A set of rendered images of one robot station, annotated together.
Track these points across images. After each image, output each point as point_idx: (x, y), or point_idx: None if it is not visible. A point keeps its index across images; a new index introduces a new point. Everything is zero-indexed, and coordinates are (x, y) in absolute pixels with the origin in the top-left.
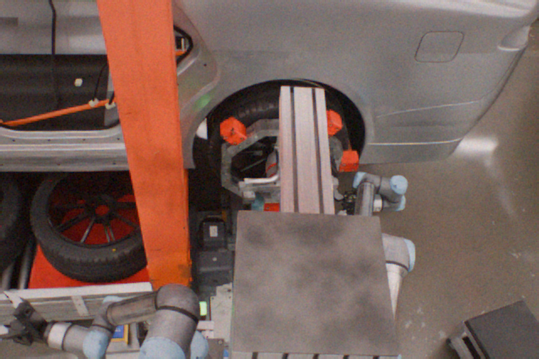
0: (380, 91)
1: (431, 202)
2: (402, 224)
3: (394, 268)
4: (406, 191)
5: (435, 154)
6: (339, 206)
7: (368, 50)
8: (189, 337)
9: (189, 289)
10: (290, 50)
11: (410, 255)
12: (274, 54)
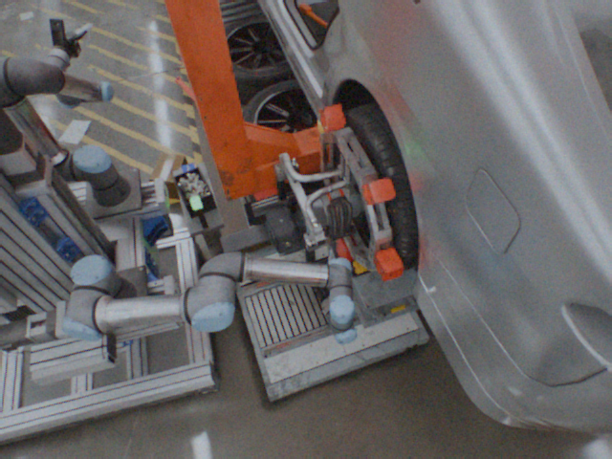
0: (432, 211)
1: None
2: (455, 444)
3: (181, 299)
4: (514, 444)
5: (468, 385)
6: (446, 357)
7: (428, 130)
8: None
9: (38, 72)
10: (378, 59)
11: (198, 313)
12: (369, 53)
